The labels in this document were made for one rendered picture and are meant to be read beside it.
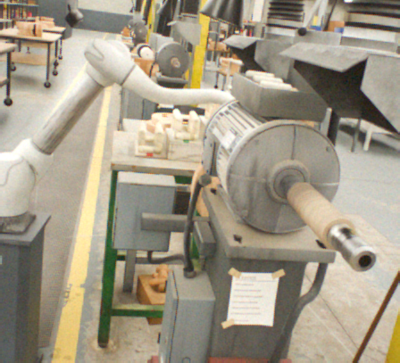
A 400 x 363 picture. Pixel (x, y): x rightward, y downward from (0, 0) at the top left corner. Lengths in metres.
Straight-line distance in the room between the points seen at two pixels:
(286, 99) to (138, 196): 0.50
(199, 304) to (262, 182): 0.35
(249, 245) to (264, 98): 0.31
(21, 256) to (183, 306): 0.94
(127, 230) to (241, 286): 0.38
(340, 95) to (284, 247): 0.34
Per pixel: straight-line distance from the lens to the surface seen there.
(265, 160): 1.05
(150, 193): 1.34
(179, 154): 2.27
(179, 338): 1.27
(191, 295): 1.22
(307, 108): 1.10
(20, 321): 2.16
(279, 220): 1.10
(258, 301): 1.22
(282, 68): 1.40
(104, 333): 2.52
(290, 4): 1.46
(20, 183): 1.98
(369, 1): 0.94
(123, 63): 1.85
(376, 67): 0.77
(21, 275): 2.05
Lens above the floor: 1.55
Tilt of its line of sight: 16 degrees down
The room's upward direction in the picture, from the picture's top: 8 degrees clockwise
